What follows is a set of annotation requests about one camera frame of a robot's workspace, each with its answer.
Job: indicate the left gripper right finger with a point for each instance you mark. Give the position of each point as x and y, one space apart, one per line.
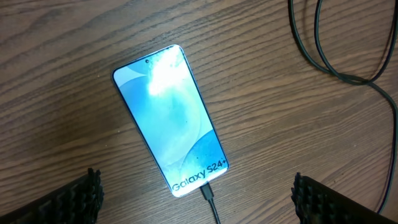
316 203

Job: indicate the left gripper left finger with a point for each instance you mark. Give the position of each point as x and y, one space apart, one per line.
76 202

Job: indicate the blue Samsung Galaxy smartphone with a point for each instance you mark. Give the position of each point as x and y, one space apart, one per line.
165 103

